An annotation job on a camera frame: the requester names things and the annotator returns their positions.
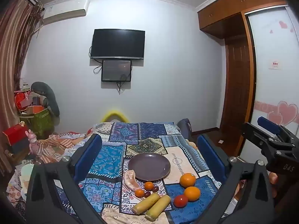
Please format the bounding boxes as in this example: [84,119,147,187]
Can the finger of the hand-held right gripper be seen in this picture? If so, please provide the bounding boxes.
[241,122,296,155]
[257,116,292,139]

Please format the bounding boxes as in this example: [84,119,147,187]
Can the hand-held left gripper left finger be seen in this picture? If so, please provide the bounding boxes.
[25,133,105,224]

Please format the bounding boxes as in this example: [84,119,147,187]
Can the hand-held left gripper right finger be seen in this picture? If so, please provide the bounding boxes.
[197,134,275,224]

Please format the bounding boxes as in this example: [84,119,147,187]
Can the large orange with sticker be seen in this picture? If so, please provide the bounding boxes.
[179,173,197,188]

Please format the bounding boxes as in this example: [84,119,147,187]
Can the large plain orange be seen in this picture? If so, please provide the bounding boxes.
[184,186,201,202]

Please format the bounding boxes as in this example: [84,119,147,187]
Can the red tomato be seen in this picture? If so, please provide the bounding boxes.
[173,194,189,208]

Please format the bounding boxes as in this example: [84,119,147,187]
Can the dark purple plate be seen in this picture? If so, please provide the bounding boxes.
[128,152,171,181]

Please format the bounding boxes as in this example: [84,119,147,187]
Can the yellow corn cob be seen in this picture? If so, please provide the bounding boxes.
[144,195,172,222]
[131,192,161,214]

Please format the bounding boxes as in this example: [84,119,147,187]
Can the person's right hand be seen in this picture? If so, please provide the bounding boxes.
[268,172,279,185]

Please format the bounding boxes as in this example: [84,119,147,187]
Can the blue patchwork blanket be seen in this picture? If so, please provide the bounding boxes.
[54,121,234,224]

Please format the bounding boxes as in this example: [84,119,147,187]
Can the orange striped cloth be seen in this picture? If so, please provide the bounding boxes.
[37,132,94,164]

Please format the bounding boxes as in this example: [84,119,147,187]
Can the white heart-print sliding door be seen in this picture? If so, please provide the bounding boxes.
[244,5,299,164]

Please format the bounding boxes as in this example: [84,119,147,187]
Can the dark blue chair back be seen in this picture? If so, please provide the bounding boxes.
[176,119,193,134]

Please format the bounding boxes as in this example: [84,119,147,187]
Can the brown wooden door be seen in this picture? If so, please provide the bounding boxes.
[220,36,256,157]

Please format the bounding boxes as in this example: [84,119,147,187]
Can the pink plush toy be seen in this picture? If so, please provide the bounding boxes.
[25,129,39,157]

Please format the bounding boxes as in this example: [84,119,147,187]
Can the red flat box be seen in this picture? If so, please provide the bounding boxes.
[2,124,30,145]

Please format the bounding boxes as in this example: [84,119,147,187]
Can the floral cloth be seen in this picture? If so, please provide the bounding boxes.
[6,168,30,215]

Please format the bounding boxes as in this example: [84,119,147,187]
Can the red bag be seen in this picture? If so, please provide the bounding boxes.
[14,90,33,110]

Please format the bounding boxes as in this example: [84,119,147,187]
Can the wooden overhead cabinet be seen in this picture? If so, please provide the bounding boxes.
[197,0,290,40]

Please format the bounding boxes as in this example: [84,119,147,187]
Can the brown striped curtain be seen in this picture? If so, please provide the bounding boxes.
[0,0,45,175]

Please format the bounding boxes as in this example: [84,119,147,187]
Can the white air conditioner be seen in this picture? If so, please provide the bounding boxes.
[42,0,90,26]

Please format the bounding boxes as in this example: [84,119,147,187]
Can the yellow ring-shaped object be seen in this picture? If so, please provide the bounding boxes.
[103,109,130,123]

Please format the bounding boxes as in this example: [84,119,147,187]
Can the black hanging cable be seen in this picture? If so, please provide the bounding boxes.
[117,74,128,95]

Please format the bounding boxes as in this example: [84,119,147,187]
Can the small black wall monitor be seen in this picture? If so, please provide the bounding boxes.
[101,60,132,82]

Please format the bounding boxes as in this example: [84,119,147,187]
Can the black wall television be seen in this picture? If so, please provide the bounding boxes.
[91,29,146,60]

